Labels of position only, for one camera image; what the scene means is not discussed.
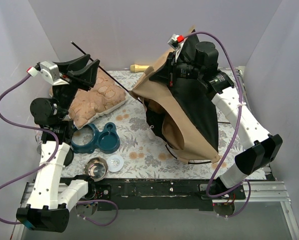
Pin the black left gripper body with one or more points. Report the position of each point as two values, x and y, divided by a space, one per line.
71 76

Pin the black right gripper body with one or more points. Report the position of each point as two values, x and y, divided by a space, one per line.
171 72

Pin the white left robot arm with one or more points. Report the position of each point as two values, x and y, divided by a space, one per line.
47 209

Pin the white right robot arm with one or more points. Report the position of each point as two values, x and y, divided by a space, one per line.
260 146

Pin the peach patterned pillow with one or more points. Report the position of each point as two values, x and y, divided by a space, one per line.
102 99

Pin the black microphone stand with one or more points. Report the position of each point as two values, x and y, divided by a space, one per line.
69 158

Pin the floral table mat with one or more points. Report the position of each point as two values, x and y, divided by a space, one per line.
145 156

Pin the clear plastic lid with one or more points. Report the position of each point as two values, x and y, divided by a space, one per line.
115 163

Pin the stainless steel bowl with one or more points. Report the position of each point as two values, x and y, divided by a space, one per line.
96 168

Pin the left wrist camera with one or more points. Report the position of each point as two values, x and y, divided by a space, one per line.
49 71

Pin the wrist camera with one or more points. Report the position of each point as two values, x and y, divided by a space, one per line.
49 71
176 42

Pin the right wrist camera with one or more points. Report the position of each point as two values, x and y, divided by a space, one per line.
176 42

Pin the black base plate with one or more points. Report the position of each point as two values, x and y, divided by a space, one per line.
172 194

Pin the aluminium frame rail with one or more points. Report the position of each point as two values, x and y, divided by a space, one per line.
252 221

